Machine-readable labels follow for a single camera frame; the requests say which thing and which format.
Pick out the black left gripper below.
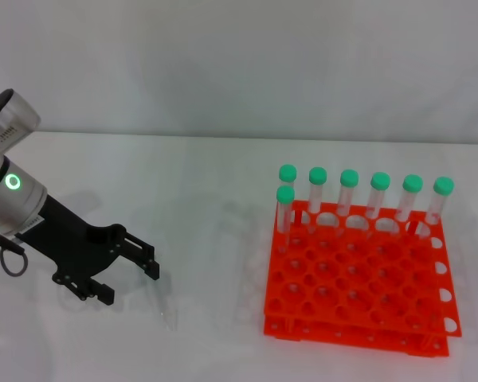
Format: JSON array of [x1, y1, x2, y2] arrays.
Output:
[[15, 194, 161, 306]]

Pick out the green capped test tube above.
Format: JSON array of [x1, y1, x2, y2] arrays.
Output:
[[276, 185, 296, 255], [336, 169, 359, 218], [394, 173, 424, 224], [366, 171, 391, 222], [307, 166, 328, 236], [278, 164, 299, 224], [417, 176, 455, 240]]

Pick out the orange test tube rack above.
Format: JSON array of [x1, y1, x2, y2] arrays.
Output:
[[261, 198, 463, 358]]

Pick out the left gripper grey cable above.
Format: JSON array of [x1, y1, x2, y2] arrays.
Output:
[[0, 230, 27, 278]]

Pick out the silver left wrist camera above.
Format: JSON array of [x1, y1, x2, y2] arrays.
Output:
[[0, 89, 41, 154]]

